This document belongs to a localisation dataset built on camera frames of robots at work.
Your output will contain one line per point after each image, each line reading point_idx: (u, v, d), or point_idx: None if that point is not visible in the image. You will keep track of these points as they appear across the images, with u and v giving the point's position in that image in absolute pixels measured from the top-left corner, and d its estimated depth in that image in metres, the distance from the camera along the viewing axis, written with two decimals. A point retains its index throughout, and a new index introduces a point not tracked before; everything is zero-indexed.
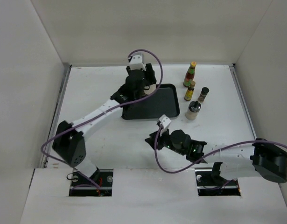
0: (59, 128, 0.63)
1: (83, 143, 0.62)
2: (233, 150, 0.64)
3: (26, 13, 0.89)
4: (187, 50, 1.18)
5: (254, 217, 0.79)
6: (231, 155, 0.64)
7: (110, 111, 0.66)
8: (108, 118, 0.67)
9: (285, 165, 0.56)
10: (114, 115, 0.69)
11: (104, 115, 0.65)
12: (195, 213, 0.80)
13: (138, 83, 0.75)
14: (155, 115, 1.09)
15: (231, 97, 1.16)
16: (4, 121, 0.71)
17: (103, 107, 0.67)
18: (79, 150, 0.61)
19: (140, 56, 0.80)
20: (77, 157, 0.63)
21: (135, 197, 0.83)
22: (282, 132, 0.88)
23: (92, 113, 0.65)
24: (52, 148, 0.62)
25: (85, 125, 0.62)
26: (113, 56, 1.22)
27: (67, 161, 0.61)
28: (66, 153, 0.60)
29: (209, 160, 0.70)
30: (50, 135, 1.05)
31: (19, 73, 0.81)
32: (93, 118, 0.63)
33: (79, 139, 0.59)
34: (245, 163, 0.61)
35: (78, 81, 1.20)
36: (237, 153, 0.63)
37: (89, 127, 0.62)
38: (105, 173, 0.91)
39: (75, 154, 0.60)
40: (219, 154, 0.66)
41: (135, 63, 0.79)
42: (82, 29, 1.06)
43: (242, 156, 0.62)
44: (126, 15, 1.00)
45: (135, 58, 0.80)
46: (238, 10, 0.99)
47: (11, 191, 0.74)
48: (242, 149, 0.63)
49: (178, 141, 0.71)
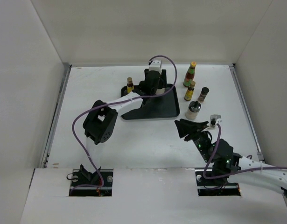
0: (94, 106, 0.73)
1: (114, 122, 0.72)
2: (276, 171, 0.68)
3: (26, 12, 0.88)
4: (187, 50, 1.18)
5: (254, 217, 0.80)
6: (274, 176, 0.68)
7: (135, 100, 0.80)
8: (130, 106, 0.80)
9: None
10: (135, 104, 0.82)
11: (130, 101, 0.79)
12: (195, 213, 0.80)
13: (156, 81, 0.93)
14: (155, 115, 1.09)
15: (230, 97, 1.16)
16: (3, 122, 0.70)
17: (129, 96, 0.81)
18: (110, 126, 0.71)
19: (159, 62, 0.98)
20: (107, 134, 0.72)
21: (136, 197, 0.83)
22: (282, 132, 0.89)
23: (121, 98, 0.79)
24: (85, 123, 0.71)
25: (116, 105, 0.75)
26: (113, 56, 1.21)
27: (98, 135, 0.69)
28: (99, 127, 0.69)
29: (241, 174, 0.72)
30: (49, 135, 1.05)
31: (19, 73, 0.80)
32: (122, 101, 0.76)
33: (114, 114, 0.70)
34: (286, 186, 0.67)
35: (77, 81, 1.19)
36: (279, 176, 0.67)
37: (120, 108, 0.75)
38: (105, 173, 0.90)
39: (107, 129, 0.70)
40: (260, 172, 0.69)
41: (154, 66, 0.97)
42: (82, 28, 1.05)
43: (285, 180, 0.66)
44: (126, 15, 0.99)
45: (153, 62, 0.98)
46: (238, 10, 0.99)
47: (11, 191, 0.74)
48: (284, 172, 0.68)
49: (224, 154, 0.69)
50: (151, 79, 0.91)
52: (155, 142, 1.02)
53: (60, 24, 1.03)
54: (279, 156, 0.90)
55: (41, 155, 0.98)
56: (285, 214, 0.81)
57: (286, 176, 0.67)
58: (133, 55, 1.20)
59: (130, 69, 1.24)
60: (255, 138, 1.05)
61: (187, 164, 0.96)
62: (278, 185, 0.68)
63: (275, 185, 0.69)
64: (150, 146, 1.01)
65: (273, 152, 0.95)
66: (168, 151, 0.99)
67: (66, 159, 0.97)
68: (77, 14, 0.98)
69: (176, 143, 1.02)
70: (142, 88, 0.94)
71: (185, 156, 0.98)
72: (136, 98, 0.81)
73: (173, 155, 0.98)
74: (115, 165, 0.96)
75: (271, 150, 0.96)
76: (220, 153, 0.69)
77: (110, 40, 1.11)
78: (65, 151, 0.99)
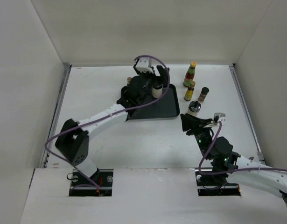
0: (65, 126, 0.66)
1: (87, 143, 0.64)
2: (273, 173, 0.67)
3: (26, 12, 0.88)
4: (187, 50, 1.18)
5: (254, 217, 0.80)
6: (271, 178, 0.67)
7: (115, 114, 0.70)
8: (112, 121, 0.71)
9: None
10: (117, 119, 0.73)
11: (110, 117, 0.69)
12: (195, 213, 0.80)
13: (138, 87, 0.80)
14: (155, 115, 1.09)
15: (230, 97, 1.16)
16: (4, 122, 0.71)
17: (109, 110, 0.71)
18: (82, 149, 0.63)
19: (147, 60, 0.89)
20: (79, 157, 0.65)
21: (136, 198, 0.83)
22: (281, 133, 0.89)
23: (99, 114, 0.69)
24: (55, 146, 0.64)
25: (91, 125, 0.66)
26: (113, 56, 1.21)
27: (69, 160, 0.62)
28: (69, 152, 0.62)
29: (237, 173, 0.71)
30: (49, 135, 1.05)
31: (19, 73, 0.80)
32: (99, 119, 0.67)
33: (84, 136, 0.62)
34: (283, 188, 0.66)
35: (77, 81, 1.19)
36: (276, 178, 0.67)
37: (95, 127, 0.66)
38: (105, 173, 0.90)
39: (78, 153, 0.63)
40: (256, 172, 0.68)
41: (143, 66, 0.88)
42: (82, 29, 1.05)
43: (282, 182, 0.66)
44: (126, 15, 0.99)
45: (140, 61, 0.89)
46: (238, 10, 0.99)
47: (11, 191, 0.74)
48: (282, 175, 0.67)
49: (223, 150, 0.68)
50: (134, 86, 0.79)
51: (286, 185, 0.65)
52: (155, 143, 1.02)
53: (61, 24, 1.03)
54: (279, 157, 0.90)
55: (41, 155, 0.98)
56: (285, 213, 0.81)
57: (284, 178, 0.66)
58: (133, 55, 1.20)
59: (130, 69, 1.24)
60: (255, 138, 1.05)
61: (187, 164, 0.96)
62: (275, 186, 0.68)
63: (272, 185, 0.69)
64: (150, 146, 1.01)
65: (273, 152, 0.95)
66: (168, 151, 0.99)
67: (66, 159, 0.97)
68: (77, 14, 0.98)
69: (176, 143, 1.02)
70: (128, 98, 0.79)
71: (185, 156, 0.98)
72: (117, 112, 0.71)
73: (173, 155, 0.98)
74: (116, 165, 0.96)
75: (271, 150, 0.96)
76: (218, 149, 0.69)
77: (110, 40, 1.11)
78: None
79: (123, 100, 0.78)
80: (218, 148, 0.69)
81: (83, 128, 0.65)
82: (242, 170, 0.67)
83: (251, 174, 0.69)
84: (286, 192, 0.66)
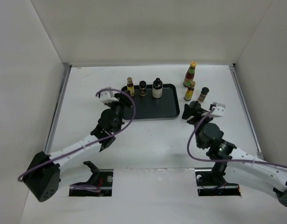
0: (36, 159, 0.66)
1: (57, 177, 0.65)
2: (268, 168, 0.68)
3: (26, 12, 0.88)
4: (187, 50, 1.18)
5: (254, 217, 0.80)
6: (265, 172, 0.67)
7: (89, 146, 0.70)
8: (86, 152, 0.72)
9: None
10: (91, 150, 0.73)
11: (83, 149, 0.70)
12: (195, 213, 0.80)
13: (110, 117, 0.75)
14: (155, 115, 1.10)
15: (230, 97, 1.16)
16: (4, 122, 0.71)
17: (83, 141, 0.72)
18: (52, 183, 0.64)
19: (107, 93, 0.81)
20: (48, 192, 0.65)
21: (136, 198, 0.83)
22: (281, 133, 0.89)
23: (72, 146, 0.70)
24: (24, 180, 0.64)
25: (63, 158, 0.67)
26: (113, 56, 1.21)
27: (37, 194, 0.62)
28: (38, 186, 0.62)
29: (231, 164, 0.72)
30: (49, 135, 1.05)
31: (19, 73, 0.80)
32: (71, 152, 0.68)
33: (55, 171, 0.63)
34: (276, 184, 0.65)
35: (77, 81, 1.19)
36: (271, 173, 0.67)
37: (67, 160, 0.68)
38: (105, 173, 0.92)
39: (48, 187, 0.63)
40: (251, 165, 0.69)
41: (105, 99, 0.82)
42: (82, 29, 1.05)
43: (276, 178, 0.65)
44: (126, 15, 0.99)
45: (102, 96, 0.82)
46: (238, 10, 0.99)
47: (11, 191, 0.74)
48: (277, 171, 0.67)
49: (212, 136, 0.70)
50: (105, 118, 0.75)
51: (279, 181, 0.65)
52: (155, 143, 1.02)
53: (60, 24, 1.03)
54: (280, 157, 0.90)
55: None
56: (285, 213, 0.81)
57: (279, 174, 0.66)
58: (133, 55, 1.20)
59: (130, 69, 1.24)
60: (255, 138, 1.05)
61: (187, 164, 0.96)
62: (269, 181, 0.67)
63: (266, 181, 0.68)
64: (150, 146, 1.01)
65: (272, 152, 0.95)
66: (168, 152, 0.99)
67: None
68: (76, 14, 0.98)
69: (176, 143, 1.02)
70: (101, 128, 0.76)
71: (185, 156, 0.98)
72: (91, 143, 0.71)
73: (173, 155, 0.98)
74: (116, 165, 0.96)
75: (271, 150, 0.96)
76: (206, 134, 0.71)
77: (110, 40, 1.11)
78: None
79: (97, 130, 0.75)
80: (205, 131, 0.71)
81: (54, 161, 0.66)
82: (235, 160, 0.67)
83: (245, 166, 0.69)
84: (279, 189, 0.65)
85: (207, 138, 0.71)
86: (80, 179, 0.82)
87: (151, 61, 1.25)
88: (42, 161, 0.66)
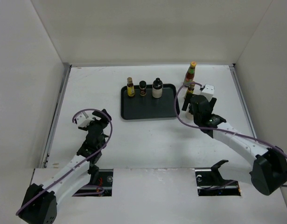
0: (27, 192, 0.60)
1: (54, 204, 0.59)
2: (246, 141, 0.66)
3: (26, 12, 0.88)
4: (187, 50, 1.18)
5: (254, 217, 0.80)
6: (241, 144, 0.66)
7: (78, 166, 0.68)
8: (76, 174, 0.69)
9: (279, 182, 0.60)
10: (81, 170, 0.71)
11: (73, 171, 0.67)
12: (194, 213, 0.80)
13: (97, 134, 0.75)
14: (155, 115, 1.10)
15: (230, 96, 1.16)
16: (4, 122, 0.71)
17: (71, 164, 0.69)
18: (51, 210, 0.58)
19: (82, 114, 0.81)
20: (49, 219, 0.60)
21: (136, 198, 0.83)
22: (281, 133, 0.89)
23: (61, 171, 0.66)
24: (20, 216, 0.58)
25: (55, 185, 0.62)
26: (112, 56, 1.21)
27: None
28: (37, 219, 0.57)
29: (217, 135, 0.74)
30: (50, 135, 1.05)
31: (20, 73, 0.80)
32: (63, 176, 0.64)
33: (50, 199, 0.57)
34: (248, 156, 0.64)
35: (77, 81, 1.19)
36: (247, 145, 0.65)
37: (60, 185, 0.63)
38: (105, 173, 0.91)
39: (47, 217, 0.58)
40: (231, 136, 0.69)
41: (83, 121, 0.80)
42: (82, 29, 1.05)
43: (250, 150, 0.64)
44: (126, 15, 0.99)
45: (78, 120, 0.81)
46: (239, 10, 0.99)
47: (11, 191, 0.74)
48: (254, 144, 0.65)
49: (196, 100, 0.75)
50: (92, 133, 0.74)
51: (252, 153, 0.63)
52: (155, 143, 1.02)
53: (60, 24, 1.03)
54: None
55: (41, 155, 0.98)
56: (285, 213, 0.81)
57: (254, 148, 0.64)
58: (133, 55, 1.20)
59: (130, 69, 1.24)
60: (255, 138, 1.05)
61: (187, 164, 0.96)
62: (244, 155, 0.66)
63: (242, 155, 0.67)
64: (150, 146, 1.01)
65: None
66: (168, 151, 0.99)
67: (66, 159, 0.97)
68: (77, 14, 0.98)
69: (176, 143, 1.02)
70: (87, 146, 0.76)
71: (185, 156, 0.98)
72: (80, 162, 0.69)
73: (173, 155, 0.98)
74: (116, 165, 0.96)
75: None
76: (192, 100, 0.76)
77: (110, 40, 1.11)
78: (65, 151, 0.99)
79: (83, 149, 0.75)
80: (192, 99, 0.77)
81: (48, 190, 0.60)
82: (218, 129, 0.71)
83: (226, 137, 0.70)
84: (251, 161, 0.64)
85: (193, 105, 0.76)
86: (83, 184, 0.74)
87: (151, 61, 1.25)
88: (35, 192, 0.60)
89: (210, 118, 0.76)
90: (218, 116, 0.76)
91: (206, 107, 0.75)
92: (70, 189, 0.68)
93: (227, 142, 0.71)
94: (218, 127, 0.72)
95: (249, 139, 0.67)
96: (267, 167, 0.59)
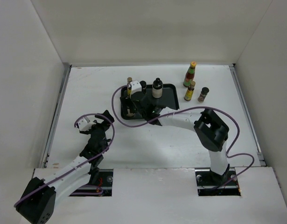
0: (28, 185, 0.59)
1: (53, 200, 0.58)
2: (183, 115, 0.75)
3: (26, 12, 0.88)
4: (187, 50, 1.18)
5: (254, 217, 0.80)
6: (181, 118, 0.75)
7: (80, 166, 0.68)
8: (77, 174, 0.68)
9: (222, 136, 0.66)
10: (83, 171, 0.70)
11: (74, 170, 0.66)
12: (194, 213, 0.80)
13: (100, 137, 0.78)
14: None
15: (231, 97, 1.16)
16: (3, 122, 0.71)
17: (73, 163, 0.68)
18: (48, 206, 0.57)
19: (84, 119, 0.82)
20: (45, 216, 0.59)
21: (135, 198, 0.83)
22: (280, 132, 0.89)
23: (63, 168, 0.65)
24: (17, 209, 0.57)
25: (56, 181, 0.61)
26: (112, 56, 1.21)
27: (33, 220, 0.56)
28: (34, 213, 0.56)
29: (164, 122, 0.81)
30: (50, 134, 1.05)
31: (19, 73, 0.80)
32: (65, 174, 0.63)
33: (51, 193, 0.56)
34: (190, 126, 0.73)
35: (77, 81, 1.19)
36: (185, 117, 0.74)
37: (61, 182, 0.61)
38: (105, 173, 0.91)
39: (44, 212, 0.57)
40: (172, 116, 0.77)
41: (85, 125, 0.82)
42: (81, 29, 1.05)
43: (189, 120, 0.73)
44: (126, 15, 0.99)
45: (80, 124, 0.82)
46: (238, 10, 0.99)
47: (11, 192, 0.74)
48: (191, 115, 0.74)
49: (136, 98, 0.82)
50: (96, 136, 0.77)
51: (191, 122, 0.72)
52: (154, 143, 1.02)
53: (60, 24, 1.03)
54: (278, 156, 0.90)
55: (41, 155, 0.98)
56: (285, 213, 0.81)
57: (191, 117, 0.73)
58: (132, 55, 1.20)
59: (130, 69, 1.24)
60: (255, 138, 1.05)
61: (187, 164, 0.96)
62: (188, 126, 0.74)
63: (186, 128, 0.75)
64: (149, 146, 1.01)
65: (272, 152, 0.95)
66: (167, 151, 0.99)
67: (66, 159, 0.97)
68: (76, 14, 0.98)
69: (176, 143, 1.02)
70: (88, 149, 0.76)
71: (185, 156, 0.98)
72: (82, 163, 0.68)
73: (173, 155, 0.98)
74: (116, 165, 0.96)
75: (270, 149, 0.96)
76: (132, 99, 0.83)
77: (109, 40, 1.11)
78: (66, 151, 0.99)
79: (85, 151, 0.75)
80: (133, 98, 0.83)
81: (49, 185, 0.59)
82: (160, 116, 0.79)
83: (169, 119, 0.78)
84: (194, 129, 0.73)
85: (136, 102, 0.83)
86: (81, 184, 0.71)
87: (151, 62, 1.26)
88: (36, 186, 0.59)
89: (153, 109, 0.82)
90: (159, 106, 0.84)
91: (147, 101, 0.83)
92: (71, 187, 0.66)
93: (173, 123, 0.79)
94: (160, 114, 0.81)
95: (185, 113, 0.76)
96: (206, 128, 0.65)
